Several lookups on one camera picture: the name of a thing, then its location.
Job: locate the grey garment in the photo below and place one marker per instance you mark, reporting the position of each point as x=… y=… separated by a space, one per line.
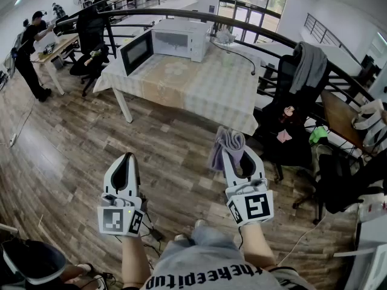
x=308 y=62

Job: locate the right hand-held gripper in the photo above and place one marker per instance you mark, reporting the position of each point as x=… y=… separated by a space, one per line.
x=257 y=207

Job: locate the light wooden desk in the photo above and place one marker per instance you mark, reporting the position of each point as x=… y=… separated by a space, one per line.
x=60 y=45

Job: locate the pale blue flower bouquet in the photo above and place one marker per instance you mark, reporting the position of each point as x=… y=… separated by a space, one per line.
x=225 y=36

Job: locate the person's shoe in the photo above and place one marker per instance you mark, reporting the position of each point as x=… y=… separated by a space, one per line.
x=200 y=223
x=180 y=237

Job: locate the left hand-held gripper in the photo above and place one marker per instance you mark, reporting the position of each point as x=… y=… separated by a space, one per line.
x=113 y=219

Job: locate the person's right forearm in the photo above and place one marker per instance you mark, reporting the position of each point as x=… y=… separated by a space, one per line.
x=257 y=246

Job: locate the person's left forearm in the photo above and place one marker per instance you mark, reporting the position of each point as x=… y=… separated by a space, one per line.
x=134 y=261

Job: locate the person's grey printed t-shirt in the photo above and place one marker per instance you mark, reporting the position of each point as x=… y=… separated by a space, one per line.
x=211 y=267

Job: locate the white microwave oven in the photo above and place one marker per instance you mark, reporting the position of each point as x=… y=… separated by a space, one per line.
x=181 y=29

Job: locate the purple cloth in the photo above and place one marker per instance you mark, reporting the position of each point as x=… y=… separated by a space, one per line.
x=229 y=140

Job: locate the black curved metal railing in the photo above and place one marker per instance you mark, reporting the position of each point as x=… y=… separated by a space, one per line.
x=169 y=11

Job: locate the person's right shoe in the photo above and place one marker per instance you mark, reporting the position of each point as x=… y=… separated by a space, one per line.
x=200 y=223

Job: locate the black office chair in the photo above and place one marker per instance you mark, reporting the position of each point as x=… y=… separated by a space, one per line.
x=284 y=80
x=338 y=186
x=89 y=29

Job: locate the table with checkered tablecloth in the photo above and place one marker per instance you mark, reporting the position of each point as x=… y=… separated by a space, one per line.
x=217 y=86

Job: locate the white power strip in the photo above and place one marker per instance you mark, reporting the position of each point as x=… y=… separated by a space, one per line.
x=12 y=139

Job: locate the dark wooden side table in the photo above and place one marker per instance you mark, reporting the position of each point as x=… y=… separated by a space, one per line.
x=338 y=116

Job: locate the small pink figure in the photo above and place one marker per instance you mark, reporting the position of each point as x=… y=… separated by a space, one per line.
x=288 y=111

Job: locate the person's blue jeans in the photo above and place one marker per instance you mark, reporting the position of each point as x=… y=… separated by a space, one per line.
x=211 y=237

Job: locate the black wall railing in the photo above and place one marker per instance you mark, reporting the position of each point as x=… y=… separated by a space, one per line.
x=326 y=33

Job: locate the green bag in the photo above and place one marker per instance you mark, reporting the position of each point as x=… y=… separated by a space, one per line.
x=318 y=134

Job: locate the person's left shoe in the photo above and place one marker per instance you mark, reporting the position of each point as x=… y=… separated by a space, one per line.
x=180 y=237

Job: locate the glass entrance doors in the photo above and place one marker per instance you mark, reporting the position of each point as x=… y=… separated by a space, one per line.
x=257 y=14

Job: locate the white tote bag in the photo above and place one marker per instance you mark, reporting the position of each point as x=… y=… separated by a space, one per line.
x=372 y=122

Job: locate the white storage box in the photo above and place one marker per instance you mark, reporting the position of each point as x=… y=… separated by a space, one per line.
x=45 y=41

